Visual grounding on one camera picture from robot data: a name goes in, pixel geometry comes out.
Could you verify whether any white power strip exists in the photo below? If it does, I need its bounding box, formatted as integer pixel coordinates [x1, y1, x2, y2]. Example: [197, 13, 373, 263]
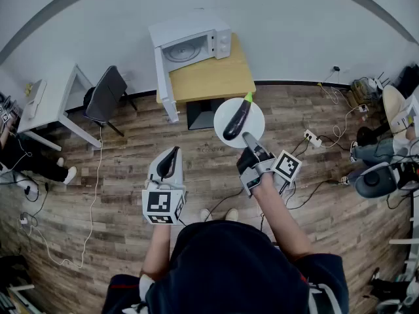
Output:
[303, 129, 323, 148]

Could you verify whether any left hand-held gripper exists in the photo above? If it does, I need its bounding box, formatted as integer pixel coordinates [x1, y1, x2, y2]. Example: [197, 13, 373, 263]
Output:
[141, 146, 187, 226]

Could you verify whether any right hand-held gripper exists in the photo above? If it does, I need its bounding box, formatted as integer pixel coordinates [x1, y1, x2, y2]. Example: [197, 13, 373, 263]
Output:
[236, 131, 302, 198]

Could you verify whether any black jacket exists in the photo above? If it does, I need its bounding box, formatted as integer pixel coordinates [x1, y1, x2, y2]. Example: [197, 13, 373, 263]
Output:
[83, 86, 96, 111]

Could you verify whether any white microwave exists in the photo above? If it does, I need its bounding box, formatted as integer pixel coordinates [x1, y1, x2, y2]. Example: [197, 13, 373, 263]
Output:
[147, 10, 232, 124]

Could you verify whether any person's dark shirt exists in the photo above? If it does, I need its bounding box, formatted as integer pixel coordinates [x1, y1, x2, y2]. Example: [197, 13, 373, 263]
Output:
[104, 220, 350, 314]

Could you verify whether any person's left forearm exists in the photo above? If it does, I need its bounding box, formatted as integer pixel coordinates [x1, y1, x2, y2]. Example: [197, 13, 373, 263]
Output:
[140, 222, 174, 281]

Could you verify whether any brown cardboard box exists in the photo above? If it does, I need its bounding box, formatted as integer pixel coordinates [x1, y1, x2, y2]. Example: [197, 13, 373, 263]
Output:
[352, 77, 390, 104]

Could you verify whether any white flat device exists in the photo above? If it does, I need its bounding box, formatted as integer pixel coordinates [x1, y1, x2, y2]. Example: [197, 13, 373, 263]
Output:
[26, 79, 48, 120]

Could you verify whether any white round plate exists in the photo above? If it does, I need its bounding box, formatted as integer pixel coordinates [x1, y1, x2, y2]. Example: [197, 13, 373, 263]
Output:
[213, 97, 266, 149]

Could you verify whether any person's right forearm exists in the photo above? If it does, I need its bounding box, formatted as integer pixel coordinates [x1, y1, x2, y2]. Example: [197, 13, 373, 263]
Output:
[253, 173, 314, 263]

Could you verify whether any purple eggplant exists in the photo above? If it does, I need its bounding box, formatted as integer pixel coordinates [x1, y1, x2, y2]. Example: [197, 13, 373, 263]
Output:
[222, 92, 255, 141]

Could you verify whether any looped white cable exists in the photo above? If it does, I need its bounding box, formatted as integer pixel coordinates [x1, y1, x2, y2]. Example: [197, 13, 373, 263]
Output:
[319, 83, 364, 148]

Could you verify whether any white desk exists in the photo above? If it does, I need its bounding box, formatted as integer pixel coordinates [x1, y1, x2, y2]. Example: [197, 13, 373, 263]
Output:
[16, 63, 103, 152]

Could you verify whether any long white cable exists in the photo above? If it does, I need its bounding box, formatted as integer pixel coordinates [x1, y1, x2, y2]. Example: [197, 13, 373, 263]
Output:
[19, 126, 104, 270]

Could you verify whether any grey office chair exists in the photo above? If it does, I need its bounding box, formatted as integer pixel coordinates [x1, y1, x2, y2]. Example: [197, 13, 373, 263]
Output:
[355, 162, 399, 199]

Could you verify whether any beige round table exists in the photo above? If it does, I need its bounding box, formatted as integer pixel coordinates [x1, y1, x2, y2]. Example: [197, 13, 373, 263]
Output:
[382, 85, 407, 133]

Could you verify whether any metal rack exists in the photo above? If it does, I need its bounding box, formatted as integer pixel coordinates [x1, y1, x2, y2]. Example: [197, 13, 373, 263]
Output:
[0, 283, 37, 314]

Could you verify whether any light wooden table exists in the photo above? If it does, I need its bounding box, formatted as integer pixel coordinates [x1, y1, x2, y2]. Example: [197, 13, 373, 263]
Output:
[156, 33, 257, 104]

